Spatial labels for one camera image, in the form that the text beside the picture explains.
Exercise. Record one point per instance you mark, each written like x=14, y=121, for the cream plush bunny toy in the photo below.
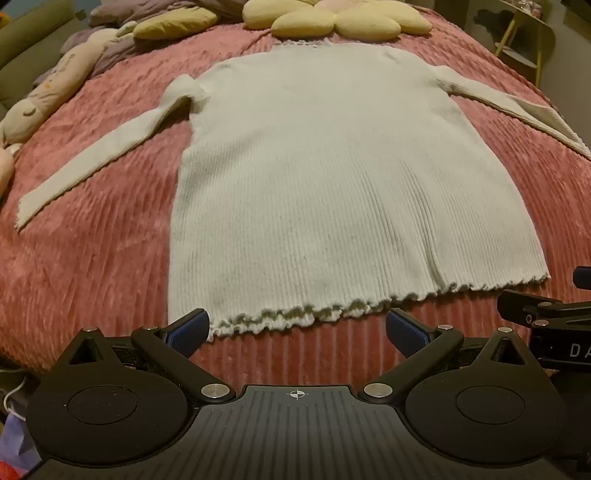
x=60, y=83

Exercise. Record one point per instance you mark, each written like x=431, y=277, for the yellow oval pillow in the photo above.
x=178, y=22

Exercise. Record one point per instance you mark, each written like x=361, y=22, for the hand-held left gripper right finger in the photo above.
x=402, y=333

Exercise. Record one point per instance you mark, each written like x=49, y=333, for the white ribbed knit sweater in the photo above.
x=332, y=184

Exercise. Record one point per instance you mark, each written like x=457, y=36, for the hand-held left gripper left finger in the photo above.
x=187, y=333

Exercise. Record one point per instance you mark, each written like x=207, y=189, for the yellow flower-shaped pillow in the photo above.
x=355, y=18

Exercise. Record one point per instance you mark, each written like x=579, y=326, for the yellow-legged side table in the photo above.
x=531, y=37

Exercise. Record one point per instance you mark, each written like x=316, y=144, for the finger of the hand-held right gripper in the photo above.
x=582, y=277
x=531, y=304

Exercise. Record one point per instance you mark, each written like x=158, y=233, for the pink fluffy blanket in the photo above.
x=101, y=249

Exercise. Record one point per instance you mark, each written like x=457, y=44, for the green padded headboard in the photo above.
x=27, y=50

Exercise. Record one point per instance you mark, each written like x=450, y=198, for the purple blanket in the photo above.
x=115, y=50

